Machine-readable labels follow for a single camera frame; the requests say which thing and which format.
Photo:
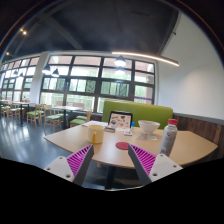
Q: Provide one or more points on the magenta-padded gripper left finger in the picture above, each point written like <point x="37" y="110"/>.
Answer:
<point x="65" y="167"/>

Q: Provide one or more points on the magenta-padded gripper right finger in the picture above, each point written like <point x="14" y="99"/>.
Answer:
<point x="160" y="166"/>

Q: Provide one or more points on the clear red-capped drink bottle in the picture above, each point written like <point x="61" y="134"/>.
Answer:
<point x="168" y="138"/>

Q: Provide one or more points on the white bowl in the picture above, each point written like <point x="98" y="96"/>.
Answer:
<point x="148" y="126"/>

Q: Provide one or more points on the flat round red coaster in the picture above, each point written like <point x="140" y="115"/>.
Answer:
<point x="122" y="145"/>

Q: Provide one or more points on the small white card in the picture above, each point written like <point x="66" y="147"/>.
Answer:
<point x="127" y="132"/>

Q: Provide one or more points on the small blue-capped bottle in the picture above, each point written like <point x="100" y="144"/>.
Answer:
<point x="132" y="126"/>

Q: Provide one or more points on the wooden chairs with green seats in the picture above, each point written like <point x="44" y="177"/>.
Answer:
<point x="51" y="118"/>

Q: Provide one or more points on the white paper sheets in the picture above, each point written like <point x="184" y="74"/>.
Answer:
<point x="94" y="123"/>

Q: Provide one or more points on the green upholstered bench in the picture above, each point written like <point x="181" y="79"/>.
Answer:
<point x="146" y="111"/>

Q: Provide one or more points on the small dark box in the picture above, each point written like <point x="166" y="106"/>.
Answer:
<point x="109" y="129"/>

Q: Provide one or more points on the light wooden dining table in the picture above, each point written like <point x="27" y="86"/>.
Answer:
<point x="66" y="108"/>

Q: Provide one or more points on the black tablet with stickers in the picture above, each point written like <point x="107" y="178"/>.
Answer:
<point x="120" y="120"/>

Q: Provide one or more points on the curved linear ceiling light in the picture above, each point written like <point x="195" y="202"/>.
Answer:
<point x="146" y="55"/>

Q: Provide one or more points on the black pendant lamps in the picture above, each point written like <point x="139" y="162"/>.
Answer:
<point x="120" y="62"/>

